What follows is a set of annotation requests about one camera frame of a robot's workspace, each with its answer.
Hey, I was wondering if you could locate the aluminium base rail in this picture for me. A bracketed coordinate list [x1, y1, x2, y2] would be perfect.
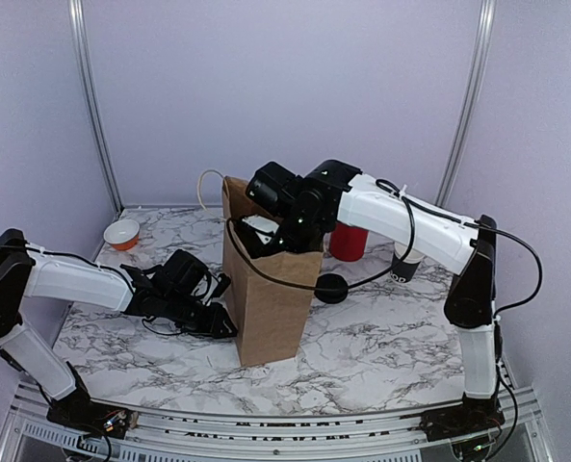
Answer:
[0, 383, 555, 461]

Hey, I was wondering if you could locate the brown paper bag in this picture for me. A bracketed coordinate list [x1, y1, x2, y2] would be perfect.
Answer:
[221, 175, 325, 367]

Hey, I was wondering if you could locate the right aluminium frame post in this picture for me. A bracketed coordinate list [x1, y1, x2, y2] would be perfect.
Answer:
[435, 0, 497, 207]

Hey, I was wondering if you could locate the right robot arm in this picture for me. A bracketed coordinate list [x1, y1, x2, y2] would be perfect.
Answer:
[246, 160, 505, 441]

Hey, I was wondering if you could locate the left aluminium frame post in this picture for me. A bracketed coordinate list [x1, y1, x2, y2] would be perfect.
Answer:
[68, 0, 124, 216]

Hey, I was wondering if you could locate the orange white bowl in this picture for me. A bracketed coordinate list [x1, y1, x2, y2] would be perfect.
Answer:
[103, 218, 140, 251]

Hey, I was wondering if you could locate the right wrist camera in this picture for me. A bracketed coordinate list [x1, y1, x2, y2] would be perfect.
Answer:
[242, 215, 278, 244]

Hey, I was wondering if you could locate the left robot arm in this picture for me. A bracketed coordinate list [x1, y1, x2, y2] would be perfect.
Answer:
[0, 228, 238, 439]

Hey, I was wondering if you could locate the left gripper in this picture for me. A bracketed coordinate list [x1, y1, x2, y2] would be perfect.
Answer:
[163, 289, 238, 340]

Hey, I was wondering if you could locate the stacked black paper cup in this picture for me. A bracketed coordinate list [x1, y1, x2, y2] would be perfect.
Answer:
[390, 243, 425, 283]

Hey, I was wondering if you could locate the aluminium frame post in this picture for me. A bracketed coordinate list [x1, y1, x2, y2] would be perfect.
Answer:
[435, 0, 497, 207]
[68, 0, 124, 216]

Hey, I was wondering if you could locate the red cylindrical holder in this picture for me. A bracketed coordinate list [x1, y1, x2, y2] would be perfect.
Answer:
[329, 223, 369, 262]

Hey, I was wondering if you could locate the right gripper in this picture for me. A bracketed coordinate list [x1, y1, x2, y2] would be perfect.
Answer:
[242, 211, 325, 292]

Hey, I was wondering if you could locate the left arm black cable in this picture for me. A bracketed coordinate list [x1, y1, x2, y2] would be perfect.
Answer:
[140, 317, 185, 337]

